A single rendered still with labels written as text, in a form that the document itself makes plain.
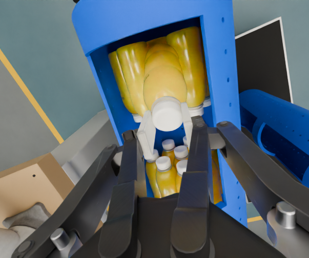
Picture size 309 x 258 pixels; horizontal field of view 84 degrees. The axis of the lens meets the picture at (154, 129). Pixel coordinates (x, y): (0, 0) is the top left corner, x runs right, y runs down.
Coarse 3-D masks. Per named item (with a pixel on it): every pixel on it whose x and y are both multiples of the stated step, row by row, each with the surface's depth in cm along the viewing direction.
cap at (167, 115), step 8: (160, 104) 21; (168, 104) 20; (176, 104) 21; (152, 112) 22; (160, 112) 20; (168, 112) 20; (176, 112) 20; (152, 120) 21; (160, 120) 21; (168, 120) 21; (176, 120) 21; (160, 128) 22; (168, 128) 22; (176, 128) 22
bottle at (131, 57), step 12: (120, 48) 33; (132, 48) 32; (144, 48) 33; (120, 60) 34; (132, 60) 33; (144, 60) 34; (132, 72) 34; (132, 84) 35; (132, 96) 37; (144, 108) 37
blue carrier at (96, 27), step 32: (96, 0) 22; (128, 0) 21; (160, 0) 21; (192, 0) 21; (224, 0) 24; (96, 32) 24; (128, 32) 22; (160, 32) 46; (224, 32) 25; (96, 64) 37; (224, 64) 26; (224, 96) 28; (128, 128) 47; (224, 160) 31; (224, 192) 34
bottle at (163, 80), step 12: (156, 48) 30; (168, 48) 30; (156, 60) 26; (168, 60) 26; (144, 72) 28; (156, 72) 24; (168, 72) 23; (180, 72) 25; (144, 84) 25; (156, 84) 22; (168, 84) 22; (180, 84) 23; (144, 96) 24; (156, 96) 22; (168, 96) 21; (180, 96) 22
